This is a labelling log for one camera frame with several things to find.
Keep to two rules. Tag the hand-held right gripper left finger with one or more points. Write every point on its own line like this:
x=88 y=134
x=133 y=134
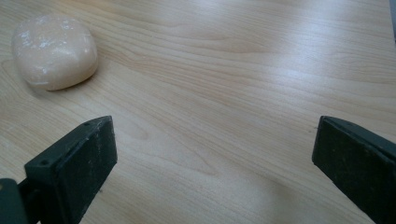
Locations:
x=77 y=168

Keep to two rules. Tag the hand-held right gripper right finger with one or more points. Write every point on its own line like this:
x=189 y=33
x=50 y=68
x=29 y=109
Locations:
x=358 y=161

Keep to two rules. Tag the cream steamed bun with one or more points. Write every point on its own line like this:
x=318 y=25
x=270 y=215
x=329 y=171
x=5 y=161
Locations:
x=54 y=51

